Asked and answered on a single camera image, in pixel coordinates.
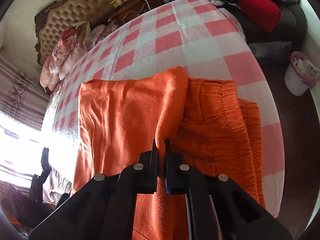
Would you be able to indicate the bright window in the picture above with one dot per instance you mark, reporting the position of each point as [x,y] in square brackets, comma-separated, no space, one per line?
[15,150]

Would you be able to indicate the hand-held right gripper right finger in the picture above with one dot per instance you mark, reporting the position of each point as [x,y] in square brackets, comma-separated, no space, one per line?
[170,175]

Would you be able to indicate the yellow green box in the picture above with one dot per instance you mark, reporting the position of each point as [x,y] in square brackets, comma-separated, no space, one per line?
[116,3]

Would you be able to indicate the white waste bin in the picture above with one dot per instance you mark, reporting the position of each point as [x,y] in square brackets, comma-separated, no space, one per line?
[297,80]

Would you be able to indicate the orange pants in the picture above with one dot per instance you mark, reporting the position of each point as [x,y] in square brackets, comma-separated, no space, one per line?
[120,120]

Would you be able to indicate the white pillow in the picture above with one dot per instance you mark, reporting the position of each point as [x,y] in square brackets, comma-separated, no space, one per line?
[100,33]

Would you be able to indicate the carved wooden nightstand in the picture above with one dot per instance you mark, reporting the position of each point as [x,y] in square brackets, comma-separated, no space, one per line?
[135,5]

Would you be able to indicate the tufted carved wooden headboard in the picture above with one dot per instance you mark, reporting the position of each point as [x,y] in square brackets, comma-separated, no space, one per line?
[75,12]

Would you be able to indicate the pink pillow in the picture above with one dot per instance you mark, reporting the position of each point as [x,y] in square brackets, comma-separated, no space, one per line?
[68,68]

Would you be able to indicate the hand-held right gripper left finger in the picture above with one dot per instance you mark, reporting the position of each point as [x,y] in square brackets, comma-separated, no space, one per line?
[150,170]

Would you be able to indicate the black leather sofa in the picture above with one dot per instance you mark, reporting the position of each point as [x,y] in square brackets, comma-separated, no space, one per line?
[292,17]

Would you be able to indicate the pink patterned curtain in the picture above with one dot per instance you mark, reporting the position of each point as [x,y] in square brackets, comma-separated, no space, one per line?
[17,92]

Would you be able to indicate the red cloth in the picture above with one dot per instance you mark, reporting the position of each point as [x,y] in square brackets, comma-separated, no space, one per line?
[260,11]

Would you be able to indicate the pink white checked blanket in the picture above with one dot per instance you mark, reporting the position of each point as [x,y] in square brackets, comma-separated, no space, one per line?
[175,37]

